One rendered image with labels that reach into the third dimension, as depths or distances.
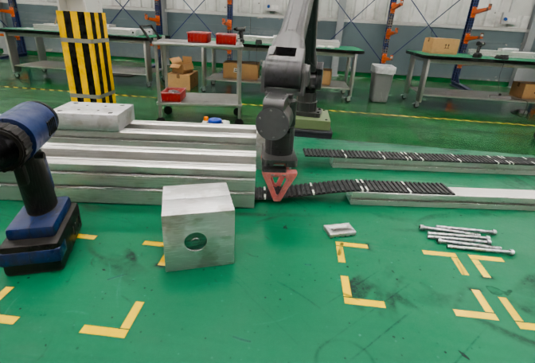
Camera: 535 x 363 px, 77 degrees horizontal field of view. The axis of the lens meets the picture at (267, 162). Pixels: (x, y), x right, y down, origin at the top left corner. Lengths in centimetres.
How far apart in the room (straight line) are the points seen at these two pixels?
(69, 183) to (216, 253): 34
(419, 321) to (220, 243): 28
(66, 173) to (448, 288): 67
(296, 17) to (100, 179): 49
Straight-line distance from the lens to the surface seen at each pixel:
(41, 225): 57
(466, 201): 82
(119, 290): 52
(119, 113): 87
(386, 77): 568
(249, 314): 47
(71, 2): 412
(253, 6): 832
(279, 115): 56
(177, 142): 85
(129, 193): 70
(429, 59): 553
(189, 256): 52
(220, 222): 49
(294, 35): 68
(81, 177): 72
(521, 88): 650
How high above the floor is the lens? 112
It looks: 23 degrees down
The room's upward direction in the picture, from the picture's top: 3 degrees clockwise
